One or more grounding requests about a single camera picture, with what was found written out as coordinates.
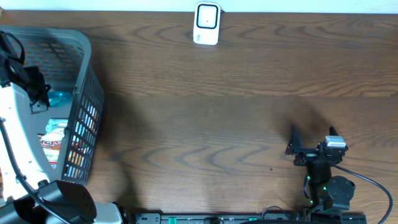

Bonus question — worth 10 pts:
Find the light teal wipes packet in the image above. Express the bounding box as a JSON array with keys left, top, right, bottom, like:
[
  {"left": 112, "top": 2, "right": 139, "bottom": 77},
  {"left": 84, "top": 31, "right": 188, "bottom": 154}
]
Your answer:
[{"left": 45, "top": 119, "right": 68, "bottom": 134}]

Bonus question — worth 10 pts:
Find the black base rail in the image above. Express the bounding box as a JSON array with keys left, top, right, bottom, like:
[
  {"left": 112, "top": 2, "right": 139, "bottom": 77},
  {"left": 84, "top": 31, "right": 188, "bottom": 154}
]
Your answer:
[{"left": 133, "top": 211, "right": 367, "bottom": 224}]

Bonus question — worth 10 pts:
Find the grey plastic basket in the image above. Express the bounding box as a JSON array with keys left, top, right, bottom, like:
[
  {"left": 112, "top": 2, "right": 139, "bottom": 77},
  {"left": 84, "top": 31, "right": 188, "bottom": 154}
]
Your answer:
[{"left": 1, "top": 25, "right": 104, "bottom": 185}]

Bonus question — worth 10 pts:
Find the red orange snack bar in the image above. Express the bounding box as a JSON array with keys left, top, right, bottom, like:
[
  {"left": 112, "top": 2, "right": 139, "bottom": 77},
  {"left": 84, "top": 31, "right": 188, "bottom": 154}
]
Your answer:
[{"left": 38, "top": 132, "right": 65, "bottom": 170}]

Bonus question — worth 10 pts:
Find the teal mouthwash bottle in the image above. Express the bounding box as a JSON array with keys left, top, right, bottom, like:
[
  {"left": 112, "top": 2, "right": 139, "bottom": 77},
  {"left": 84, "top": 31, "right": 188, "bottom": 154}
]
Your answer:
[{"left": 48, "top": 91, "right": 72, "bottom": 108}]

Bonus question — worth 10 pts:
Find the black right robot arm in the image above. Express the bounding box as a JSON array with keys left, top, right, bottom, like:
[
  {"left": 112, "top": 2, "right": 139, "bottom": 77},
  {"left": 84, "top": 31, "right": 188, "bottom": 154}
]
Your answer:
[{"left": 285, "top": 126, "right": 355, "bottom": 212}]

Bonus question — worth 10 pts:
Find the white barcode scanner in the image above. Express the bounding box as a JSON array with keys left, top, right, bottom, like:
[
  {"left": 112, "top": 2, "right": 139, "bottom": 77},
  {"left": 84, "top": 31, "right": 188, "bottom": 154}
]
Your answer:
[{"left": 193, "top": 2, "right": 221, "bottom": 45}]

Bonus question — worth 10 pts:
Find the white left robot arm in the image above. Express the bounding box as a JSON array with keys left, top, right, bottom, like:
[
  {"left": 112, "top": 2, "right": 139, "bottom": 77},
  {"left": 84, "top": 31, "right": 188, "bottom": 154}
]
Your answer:
[{"left": 1, "top": 26, "right": 124, "bottom": 223}]

